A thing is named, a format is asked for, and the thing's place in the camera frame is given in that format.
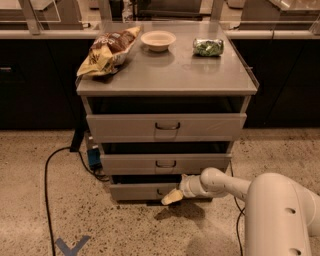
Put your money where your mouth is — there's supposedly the grey top drawer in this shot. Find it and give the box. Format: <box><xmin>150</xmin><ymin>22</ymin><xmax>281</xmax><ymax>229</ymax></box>
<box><xmin>87</xmin><ymin>113</ymin><xmax>246</xmax><ymax>143</ymax></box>

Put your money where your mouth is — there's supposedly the black cable left floor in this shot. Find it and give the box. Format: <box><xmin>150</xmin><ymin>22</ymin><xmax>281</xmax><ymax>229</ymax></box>
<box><xmin>43</xmin><ymin>145</ymin><xmax>111</xmax><ymax>256</ymax></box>

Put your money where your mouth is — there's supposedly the grey middle drawer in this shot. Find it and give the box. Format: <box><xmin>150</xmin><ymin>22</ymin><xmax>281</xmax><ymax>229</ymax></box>
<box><xmin>101</xmin><ymin>153</ymin><xmax>231</xmax><ymax>175</ymax></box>

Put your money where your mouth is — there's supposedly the green snack bag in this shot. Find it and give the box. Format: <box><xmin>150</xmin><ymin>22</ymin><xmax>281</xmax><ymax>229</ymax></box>
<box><xmin>193</xmin><ymin>38</ymin><xmax>224</xmax><ymax>57</ymax></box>

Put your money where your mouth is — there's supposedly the grey bottom drawer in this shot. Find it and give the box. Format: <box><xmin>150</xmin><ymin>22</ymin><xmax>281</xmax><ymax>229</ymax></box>
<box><xmin>108</xmin><ymin>181</ymin><xmax>222</xmax><ymax>202</ymax></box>

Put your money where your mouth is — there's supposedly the grey drawer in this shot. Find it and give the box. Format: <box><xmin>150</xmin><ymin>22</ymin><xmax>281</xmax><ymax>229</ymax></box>
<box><xmin>108</xmin><ymin>181</ymin><xmax>222</xmax><ymax>202</ymax></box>
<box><xmin>101</xmin><ymin>153</ymin><xmax>231</xmax><ymax>175</ymax></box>
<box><xmin>87</xmin><ymin>113</ymin><xmax>246</xmax><ymax>143</ymax></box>

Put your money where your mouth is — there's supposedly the blue power box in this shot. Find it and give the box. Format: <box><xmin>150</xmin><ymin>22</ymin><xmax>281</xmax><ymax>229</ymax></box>
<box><xmin>87</xmin><ymin>146</ymin><xmax>102</xmax><ymax>170</ymax></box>

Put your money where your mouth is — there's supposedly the blue tape floor mark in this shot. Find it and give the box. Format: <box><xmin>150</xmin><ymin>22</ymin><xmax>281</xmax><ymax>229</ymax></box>
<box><xmin>54</xmin><ymin>235</ymin><xmax>92</xmax><ymax>256</ymax></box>

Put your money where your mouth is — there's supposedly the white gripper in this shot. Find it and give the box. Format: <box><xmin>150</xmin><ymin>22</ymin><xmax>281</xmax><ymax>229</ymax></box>
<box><xmin>161</xmin><ymin>174</ymin><xmax>202</xmax><ymax>205</ymax></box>

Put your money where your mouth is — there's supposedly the yellow brown chip bag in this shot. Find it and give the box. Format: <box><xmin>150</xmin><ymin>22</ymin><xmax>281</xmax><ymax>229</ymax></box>
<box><xmin>77</xmin><ymin>26</ymin><xmax>141</xmax><ymax>76</ymax></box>

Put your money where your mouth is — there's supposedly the dark counter with grey ledge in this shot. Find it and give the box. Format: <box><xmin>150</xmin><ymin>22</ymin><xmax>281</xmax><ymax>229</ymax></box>
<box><xmin>0</xmin><ymin>39</ymin><xmax>320</xmax><ymax>130</ymax></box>

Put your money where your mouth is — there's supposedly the beige paper bowl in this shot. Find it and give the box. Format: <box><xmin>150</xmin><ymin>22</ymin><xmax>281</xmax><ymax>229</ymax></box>
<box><xmin>141</xmin><ymin>30</ymin><xmax>176</xmax><ymax>52</ymax></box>

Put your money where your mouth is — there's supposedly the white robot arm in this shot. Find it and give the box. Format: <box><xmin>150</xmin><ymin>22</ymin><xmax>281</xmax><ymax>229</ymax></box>
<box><xmin>161</xmin><ymin>167</ymin><xmax>320</xmax><ymax>256</ymax></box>

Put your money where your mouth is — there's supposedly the grey metal drawer cabinet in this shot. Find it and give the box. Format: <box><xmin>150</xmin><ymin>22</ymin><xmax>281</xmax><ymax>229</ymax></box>
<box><xmin>77</xmin><ymin>22</ymin><xmax>257</xmax><ymax>187</ymax></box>

